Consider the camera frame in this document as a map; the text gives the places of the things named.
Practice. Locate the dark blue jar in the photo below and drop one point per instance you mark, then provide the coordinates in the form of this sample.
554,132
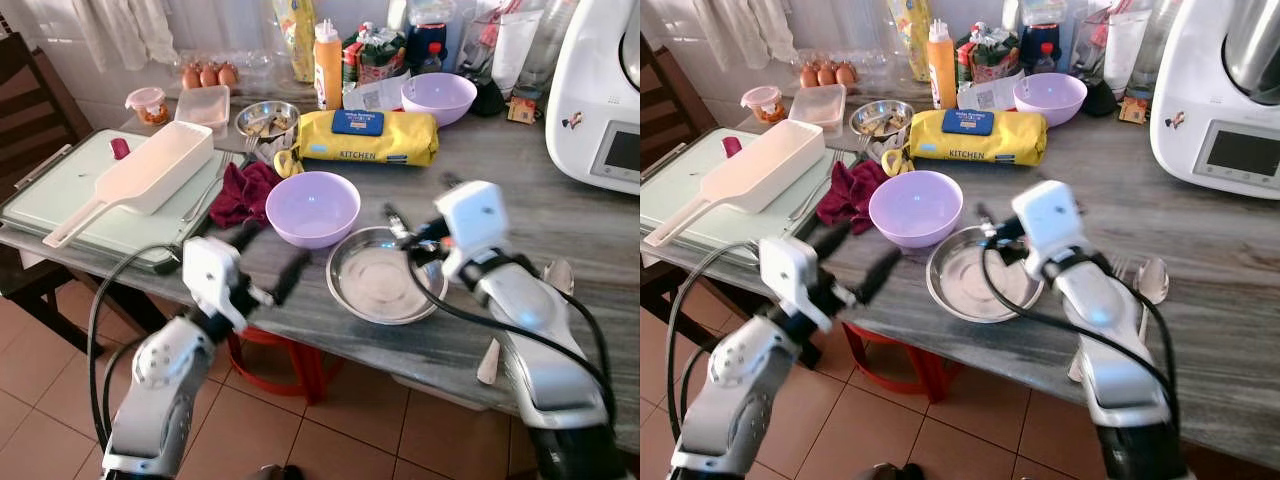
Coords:
1040,36
425,36

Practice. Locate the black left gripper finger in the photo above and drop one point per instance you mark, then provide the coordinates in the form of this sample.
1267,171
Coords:
293,277
248,236
880,276
830,242

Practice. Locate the dark wooden chair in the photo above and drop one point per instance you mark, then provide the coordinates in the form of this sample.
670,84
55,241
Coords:
35,110
665,115

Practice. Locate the clear plastic egg tray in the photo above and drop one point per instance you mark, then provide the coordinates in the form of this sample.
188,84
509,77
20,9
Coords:
255,70
875,68

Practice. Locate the pale green tray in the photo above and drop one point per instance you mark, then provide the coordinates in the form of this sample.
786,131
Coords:
60,185
680,190

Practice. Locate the white curtain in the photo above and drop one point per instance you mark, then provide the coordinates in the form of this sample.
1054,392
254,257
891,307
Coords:
740,25
125,25

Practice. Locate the small cup with pink lid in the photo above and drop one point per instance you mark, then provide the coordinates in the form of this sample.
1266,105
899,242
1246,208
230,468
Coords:
148,100
762,100

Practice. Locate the yellow printed bag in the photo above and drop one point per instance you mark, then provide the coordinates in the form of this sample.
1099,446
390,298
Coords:
297,35
912,35

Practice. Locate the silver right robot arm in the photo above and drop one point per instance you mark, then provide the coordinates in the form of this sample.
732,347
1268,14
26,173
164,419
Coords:
530,320
1100,320

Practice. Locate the green snack bag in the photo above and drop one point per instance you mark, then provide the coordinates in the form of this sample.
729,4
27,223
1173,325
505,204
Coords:
988,55
375,55

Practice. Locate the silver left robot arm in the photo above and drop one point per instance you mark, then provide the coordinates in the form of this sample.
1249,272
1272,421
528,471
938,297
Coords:
160,372
740,375

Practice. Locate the small steel bowl with food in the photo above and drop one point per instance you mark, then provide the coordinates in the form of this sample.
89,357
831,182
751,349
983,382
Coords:
255,125
870,125

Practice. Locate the round steel plate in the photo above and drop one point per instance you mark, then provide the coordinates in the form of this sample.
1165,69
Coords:
975,280
375,285

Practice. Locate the small black object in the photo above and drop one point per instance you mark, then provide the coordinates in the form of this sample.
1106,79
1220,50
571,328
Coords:
490,100
1100,100

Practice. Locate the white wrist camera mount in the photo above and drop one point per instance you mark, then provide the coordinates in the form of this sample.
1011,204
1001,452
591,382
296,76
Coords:
1050,220
472,220
790,275
215,275

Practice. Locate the steel fork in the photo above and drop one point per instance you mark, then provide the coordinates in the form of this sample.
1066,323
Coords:
812,195
210,193

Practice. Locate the small bottle with red cap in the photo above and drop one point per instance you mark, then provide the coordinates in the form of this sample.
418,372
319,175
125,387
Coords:
432,62
1046,62

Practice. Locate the brown egg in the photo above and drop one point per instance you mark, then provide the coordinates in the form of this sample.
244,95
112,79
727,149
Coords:
190,76
846,73
209,74
228,74
808,75
827,73

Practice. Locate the white printed paper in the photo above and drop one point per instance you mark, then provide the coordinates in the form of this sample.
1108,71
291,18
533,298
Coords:
375,95
990,95

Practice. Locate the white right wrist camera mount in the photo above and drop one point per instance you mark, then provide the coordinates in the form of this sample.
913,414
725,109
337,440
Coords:
472,220
1050,220

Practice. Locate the orange sauce bottle white cap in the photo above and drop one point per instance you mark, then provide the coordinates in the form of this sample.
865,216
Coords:
941,70
328,70

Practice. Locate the yellow kitchen towel package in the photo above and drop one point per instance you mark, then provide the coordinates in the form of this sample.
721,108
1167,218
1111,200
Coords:
390,145
1000,145

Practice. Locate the clear plastic lidded container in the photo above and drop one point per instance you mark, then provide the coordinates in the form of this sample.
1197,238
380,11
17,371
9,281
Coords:
817,105
203,105

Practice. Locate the dark red cloth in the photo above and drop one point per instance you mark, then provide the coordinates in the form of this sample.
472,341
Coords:
240,195
845,195

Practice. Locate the yellow plastic cup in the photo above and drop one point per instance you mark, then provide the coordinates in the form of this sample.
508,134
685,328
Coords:
892,163
283,165

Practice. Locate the small brown box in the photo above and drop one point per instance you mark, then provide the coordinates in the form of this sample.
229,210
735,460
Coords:
1133,110
521,110

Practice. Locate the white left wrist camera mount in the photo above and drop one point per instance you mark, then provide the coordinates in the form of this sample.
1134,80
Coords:
215,275
790,275

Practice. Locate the white kitchen appliance with display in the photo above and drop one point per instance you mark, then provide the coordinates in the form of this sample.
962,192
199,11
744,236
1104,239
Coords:
590,90
1190,100

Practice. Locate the lilac plastic bowl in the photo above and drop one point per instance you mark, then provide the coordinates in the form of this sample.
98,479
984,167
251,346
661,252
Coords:
915,208
312,210
440,98
1050,98

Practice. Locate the red plastic stool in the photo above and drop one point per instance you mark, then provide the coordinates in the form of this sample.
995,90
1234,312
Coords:
300,365
915,365

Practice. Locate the clear plastic bag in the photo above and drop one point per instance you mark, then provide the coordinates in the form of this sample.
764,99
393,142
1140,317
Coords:
520,45
1125,45

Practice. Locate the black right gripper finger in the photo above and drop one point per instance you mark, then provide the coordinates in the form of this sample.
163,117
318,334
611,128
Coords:
451,181
988,220
397,221

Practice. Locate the small red item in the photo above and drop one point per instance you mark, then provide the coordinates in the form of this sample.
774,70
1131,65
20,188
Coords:
732,147
120,149

